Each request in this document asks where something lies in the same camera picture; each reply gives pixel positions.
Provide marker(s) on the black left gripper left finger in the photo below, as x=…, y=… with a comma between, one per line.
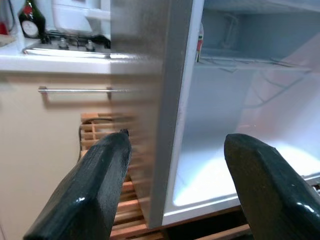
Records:
x=82, y=195

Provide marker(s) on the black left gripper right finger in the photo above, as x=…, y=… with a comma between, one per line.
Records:
x=270, y=190

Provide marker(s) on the silver mini fridge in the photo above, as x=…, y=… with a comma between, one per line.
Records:
x=150, y=75

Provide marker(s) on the wooden slat rack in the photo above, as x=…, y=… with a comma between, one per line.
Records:
x=130, y=207

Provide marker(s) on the white kitchen counter cabinet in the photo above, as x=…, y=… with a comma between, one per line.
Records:
x=37, y=150

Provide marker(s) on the steel gas stove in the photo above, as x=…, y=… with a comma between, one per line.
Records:
x=62, y=51

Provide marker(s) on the red white carton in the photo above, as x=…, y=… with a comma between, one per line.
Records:
x=199, y=45

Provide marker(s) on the beige woven cloth mat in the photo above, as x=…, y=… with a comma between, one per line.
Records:
x=6, y=40

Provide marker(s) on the white pot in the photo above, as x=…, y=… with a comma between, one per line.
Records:
x=72, y=17

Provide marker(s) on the dark glass bottle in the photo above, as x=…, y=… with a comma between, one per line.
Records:
x=31, y=17

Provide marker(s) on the red container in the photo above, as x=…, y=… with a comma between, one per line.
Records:
x=3, y=28

